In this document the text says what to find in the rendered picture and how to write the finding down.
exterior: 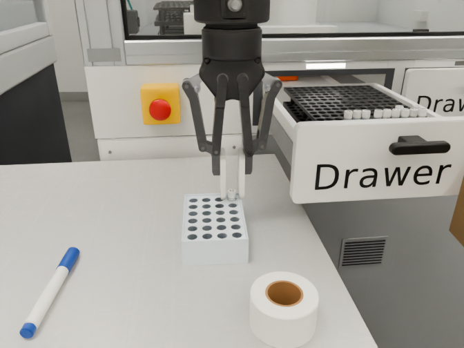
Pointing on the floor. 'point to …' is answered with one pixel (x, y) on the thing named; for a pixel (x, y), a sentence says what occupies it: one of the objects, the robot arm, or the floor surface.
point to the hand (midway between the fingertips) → (232, 174)
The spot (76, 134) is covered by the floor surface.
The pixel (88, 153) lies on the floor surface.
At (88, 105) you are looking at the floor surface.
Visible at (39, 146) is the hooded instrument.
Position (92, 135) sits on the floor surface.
